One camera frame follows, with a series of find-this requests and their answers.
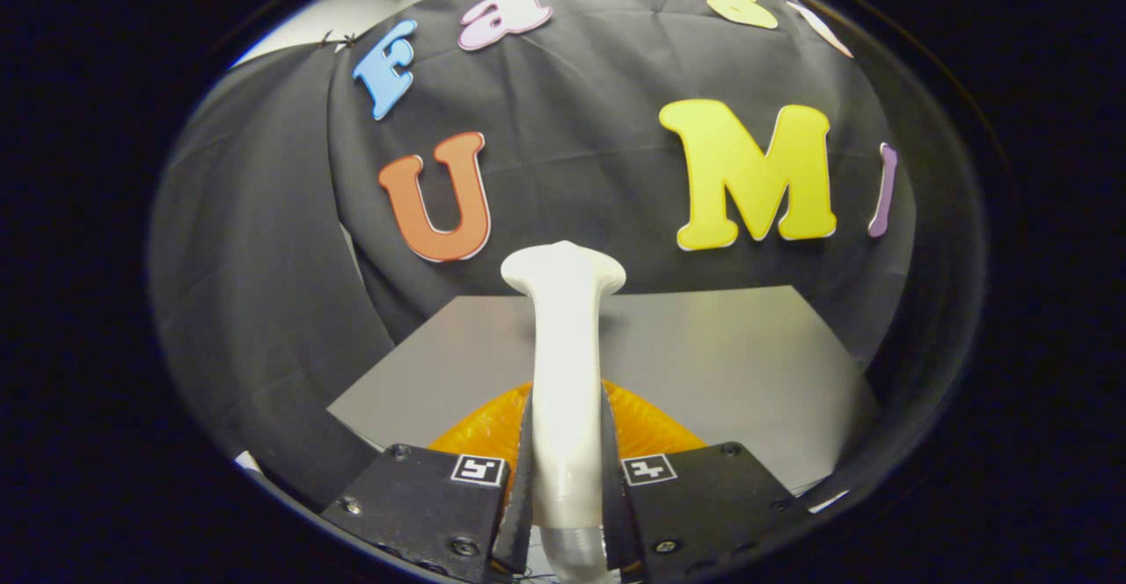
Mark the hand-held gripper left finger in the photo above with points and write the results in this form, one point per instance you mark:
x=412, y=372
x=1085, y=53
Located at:
x=521, y=522

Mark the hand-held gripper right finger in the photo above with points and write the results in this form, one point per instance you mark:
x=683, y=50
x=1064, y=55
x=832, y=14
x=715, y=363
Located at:
x=613, y=522

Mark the white garment steamer head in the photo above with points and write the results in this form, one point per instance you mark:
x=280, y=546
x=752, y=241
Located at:
x=567, y=373

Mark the grey filing cabinet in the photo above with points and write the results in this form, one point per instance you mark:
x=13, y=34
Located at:
x=721, y=364

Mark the black backdrop cloth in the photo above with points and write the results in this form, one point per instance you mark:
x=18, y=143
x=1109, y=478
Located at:
x=572, y=153

